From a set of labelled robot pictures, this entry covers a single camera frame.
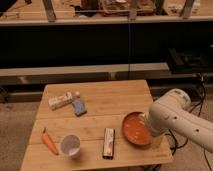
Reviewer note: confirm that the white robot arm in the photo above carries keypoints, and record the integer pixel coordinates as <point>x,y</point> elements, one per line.
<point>170,112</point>

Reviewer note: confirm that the blue sponge block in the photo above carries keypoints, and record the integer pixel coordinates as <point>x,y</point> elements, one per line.
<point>79,107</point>

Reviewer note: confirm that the orange plate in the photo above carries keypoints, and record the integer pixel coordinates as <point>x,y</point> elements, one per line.
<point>135,130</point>

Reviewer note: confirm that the white paper cup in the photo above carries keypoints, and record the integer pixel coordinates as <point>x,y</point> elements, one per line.
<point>70,146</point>

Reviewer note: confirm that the black box on shelf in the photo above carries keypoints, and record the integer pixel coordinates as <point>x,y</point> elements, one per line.
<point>190,61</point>

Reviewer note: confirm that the orange toy carrot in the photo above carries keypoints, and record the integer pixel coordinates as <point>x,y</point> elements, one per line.
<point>47,140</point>

